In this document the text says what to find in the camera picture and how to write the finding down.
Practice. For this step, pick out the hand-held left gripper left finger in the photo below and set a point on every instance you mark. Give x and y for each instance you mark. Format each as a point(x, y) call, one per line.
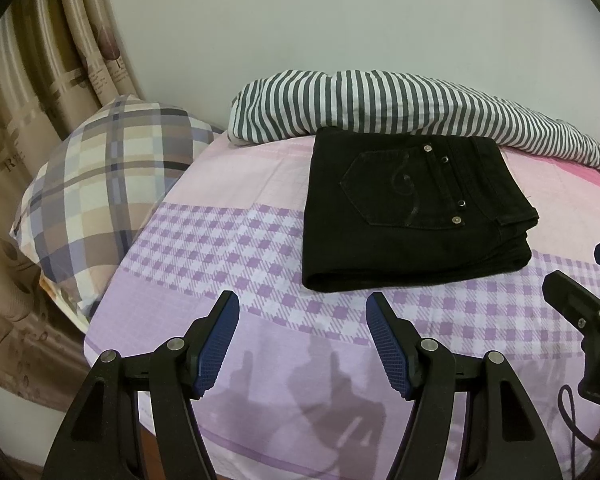
point(220, 342)

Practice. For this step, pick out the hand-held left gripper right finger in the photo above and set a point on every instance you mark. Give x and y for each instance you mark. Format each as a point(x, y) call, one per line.
point(387, 345)

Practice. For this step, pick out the black pants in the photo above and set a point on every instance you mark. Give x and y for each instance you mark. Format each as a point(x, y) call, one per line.
point(380, 240)

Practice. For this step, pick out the pink purple checkered bed sheet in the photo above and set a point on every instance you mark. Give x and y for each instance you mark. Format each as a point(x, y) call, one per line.
point(290, 360)

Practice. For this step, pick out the plaid pillow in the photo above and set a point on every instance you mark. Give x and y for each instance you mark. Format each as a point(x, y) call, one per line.
point(110, 180)

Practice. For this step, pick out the grey white striped blanket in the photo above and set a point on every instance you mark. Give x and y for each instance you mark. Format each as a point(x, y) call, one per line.
point(380, 100)

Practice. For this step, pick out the beige brown curtain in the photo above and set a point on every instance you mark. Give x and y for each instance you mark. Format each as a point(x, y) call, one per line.
point(40, 70)

